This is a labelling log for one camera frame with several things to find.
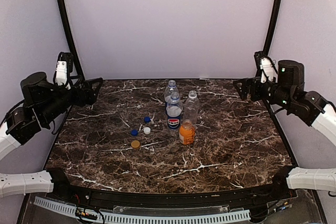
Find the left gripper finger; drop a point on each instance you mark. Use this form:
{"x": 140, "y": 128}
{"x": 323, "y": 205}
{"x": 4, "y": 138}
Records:
{"x": 96, "y": 86}
{"x": 88, "y": 83}

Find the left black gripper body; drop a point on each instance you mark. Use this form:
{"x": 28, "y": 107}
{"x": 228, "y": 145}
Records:
{"x": 80, "y": 99}

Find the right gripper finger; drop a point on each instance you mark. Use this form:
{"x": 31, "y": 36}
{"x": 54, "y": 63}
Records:
{"x": 242, "y": 89}
{"x": 243, "y": 83}

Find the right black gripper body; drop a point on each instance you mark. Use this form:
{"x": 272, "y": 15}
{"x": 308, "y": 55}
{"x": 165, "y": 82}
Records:
{"x": 257, "y": 94}

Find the clear plastic bottle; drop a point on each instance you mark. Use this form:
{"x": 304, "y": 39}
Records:
{"x": 191, "y": 107}

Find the white bottle cap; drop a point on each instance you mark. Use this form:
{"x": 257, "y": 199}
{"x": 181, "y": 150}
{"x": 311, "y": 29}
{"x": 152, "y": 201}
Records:
{"x": 146, "y": 130}

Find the gold bottle cap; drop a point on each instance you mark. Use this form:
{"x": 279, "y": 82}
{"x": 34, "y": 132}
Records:
{"x": 135, "y": 144}

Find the orange juice bottle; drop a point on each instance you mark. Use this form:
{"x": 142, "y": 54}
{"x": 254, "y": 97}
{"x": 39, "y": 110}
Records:
{"x": 187, "y": 132}

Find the blue label water bottle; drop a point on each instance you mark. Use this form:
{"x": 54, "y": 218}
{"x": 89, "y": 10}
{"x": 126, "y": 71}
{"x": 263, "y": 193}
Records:
{"x": 171, "y": 87}

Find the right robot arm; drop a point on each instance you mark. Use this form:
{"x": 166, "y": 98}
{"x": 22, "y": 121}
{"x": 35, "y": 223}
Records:
{"x": 285, "y": 88}

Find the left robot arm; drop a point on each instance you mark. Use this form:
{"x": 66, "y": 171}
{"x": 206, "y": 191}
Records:
{"x": 43, "y": 102}

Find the left black frame post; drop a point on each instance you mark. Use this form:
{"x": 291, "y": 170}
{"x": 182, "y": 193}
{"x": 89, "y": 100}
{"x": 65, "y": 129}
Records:
{"x": 69, "y": 37}

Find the black frame post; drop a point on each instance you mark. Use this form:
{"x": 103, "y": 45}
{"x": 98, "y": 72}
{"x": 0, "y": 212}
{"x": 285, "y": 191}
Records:
{"x": 69, "y": 37}
{"x": 272, "y": 26}

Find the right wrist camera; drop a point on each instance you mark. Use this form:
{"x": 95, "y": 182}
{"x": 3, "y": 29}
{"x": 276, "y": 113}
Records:
{"x": 266, "y": 69}

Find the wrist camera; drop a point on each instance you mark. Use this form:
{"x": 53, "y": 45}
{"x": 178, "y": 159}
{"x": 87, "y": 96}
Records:
{"x": 266, "y": 69}
{"x": 64, "y": 68}

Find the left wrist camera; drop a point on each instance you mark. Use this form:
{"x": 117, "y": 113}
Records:
{"x": 64, "y": 68}

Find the black front rail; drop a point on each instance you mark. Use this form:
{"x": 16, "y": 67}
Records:
{"x": 255, "y": 197}

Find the right black frame post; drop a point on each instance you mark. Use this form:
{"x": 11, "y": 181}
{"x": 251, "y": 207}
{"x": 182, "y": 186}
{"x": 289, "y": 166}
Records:
{"x": 272, "y": 26}

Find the white slotted cable duct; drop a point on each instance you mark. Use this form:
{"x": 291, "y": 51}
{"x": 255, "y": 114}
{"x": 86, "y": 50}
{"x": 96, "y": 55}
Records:
{"x": 143, "y": 215}

